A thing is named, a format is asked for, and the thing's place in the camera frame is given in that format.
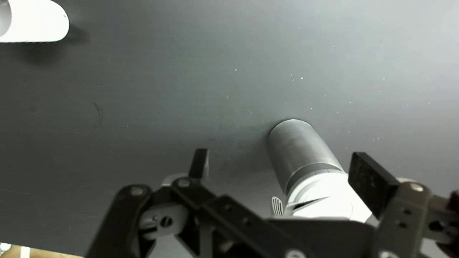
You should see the grey flask with white lid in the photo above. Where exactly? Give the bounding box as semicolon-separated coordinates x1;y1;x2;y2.
265;117;379;225

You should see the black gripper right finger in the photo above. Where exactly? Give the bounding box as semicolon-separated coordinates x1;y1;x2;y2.
346;150;459;258

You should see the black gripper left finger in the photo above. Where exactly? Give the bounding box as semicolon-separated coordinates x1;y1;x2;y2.
84;147;309;258

